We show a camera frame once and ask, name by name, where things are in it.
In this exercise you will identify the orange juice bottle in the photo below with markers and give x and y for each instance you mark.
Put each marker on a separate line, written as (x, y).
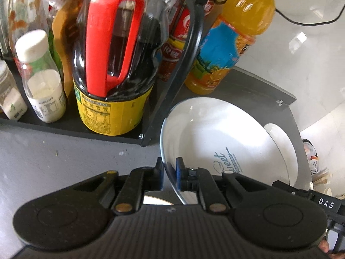
(223, 51)

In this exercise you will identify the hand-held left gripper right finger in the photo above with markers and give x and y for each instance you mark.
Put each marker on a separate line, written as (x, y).
(180, 175)

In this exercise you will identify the black metal shelf rack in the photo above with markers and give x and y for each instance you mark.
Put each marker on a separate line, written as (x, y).
(80, 132)

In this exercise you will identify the person's right hand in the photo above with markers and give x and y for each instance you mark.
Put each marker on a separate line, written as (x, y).
(324, 248)

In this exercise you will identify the orange white sachet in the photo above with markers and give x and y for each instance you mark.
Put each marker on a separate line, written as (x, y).
(314, 166)

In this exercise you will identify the white powder bottle white cap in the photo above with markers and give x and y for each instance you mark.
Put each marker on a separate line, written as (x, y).
(44, 91)

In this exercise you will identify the brown squeeze bottle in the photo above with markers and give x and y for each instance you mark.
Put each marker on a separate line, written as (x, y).
(66, 40)

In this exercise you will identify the small clear shaker jar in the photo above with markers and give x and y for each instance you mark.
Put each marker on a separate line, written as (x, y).
(12, 97)

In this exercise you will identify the small plain white plate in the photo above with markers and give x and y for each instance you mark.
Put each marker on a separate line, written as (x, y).
(280, 145)

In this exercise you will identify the white plastic bag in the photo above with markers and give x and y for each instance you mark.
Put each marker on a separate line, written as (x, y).
(310, 151)

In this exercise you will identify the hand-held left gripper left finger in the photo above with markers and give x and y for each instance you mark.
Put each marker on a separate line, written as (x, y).
(160, 176)

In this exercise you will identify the white deep plate blue print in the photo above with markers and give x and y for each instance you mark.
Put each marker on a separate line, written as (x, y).
(215, 129)

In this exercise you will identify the green red label sauce bottle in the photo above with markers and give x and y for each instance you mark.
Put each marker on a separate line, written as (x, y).
(25, 10)

